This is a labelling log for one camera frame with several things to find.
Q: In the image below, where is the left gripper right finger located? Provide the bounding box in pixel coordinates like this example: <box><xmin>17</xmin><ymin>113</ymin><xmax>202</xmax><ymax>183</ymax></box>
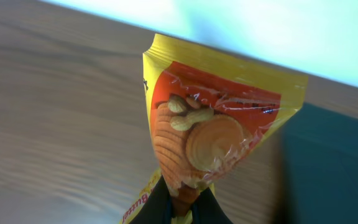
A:
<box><xmin>193</xmin><ymin>188</ymin><xmax>232</xmax><ymax>224</ymax></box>

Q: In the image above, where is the black gift box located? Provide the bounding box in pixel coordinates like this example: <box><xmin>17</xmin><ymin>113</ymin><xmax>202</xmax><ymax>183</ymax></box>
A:
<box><xmin>272</xmin><ymin>104</ymin><xmax>358</xmax><ymax>224</ymax></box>

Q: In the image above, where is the yellow orange snack packet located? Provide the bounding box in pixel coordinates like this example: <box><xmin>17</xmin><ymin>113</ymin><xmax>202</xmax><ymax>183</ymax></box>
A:
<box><xmin>121</xmin><ymin>34</ymin><xmax>308</xmax><ymax>223</ymax></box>

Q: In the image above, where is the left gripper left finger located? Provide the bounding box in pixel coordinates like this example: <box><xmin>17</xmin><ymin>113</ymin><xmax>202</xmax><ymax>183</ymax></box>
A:
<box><xmin>129</xmin><ymin>177</ymin><xmax>172</xmax><ymax>224</ymax></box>

